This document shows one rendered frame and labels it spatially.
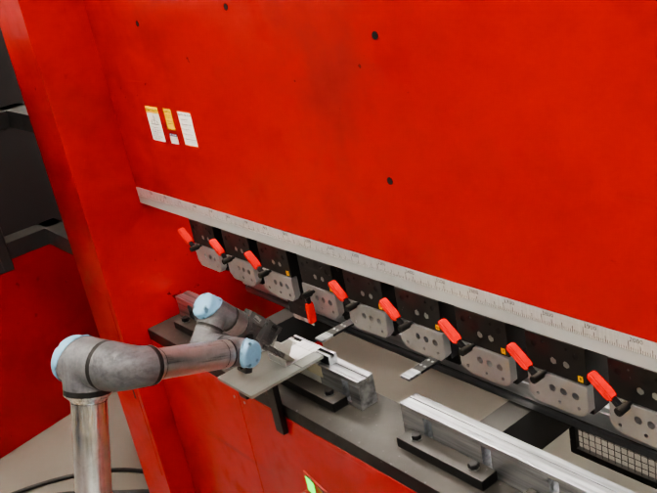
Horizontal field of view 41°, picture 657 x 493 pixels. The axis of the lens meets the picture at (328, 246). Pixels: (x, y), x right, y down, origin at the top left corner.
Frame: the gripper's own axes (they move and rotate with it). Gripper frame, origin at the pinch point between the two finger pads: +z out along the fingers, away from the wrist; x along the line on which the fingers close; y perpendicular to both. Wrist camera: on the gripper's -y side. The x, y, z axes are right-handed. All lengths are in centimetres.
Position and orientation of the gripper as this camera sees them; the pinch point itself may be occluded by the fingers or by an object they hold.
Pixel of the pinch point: (283, 357)
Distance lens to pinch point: 262.8
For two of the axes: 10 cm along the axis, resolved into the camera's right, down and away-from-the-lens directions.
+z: 6.3, 4.5, 6.4
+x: -6.4, -1.8, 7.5
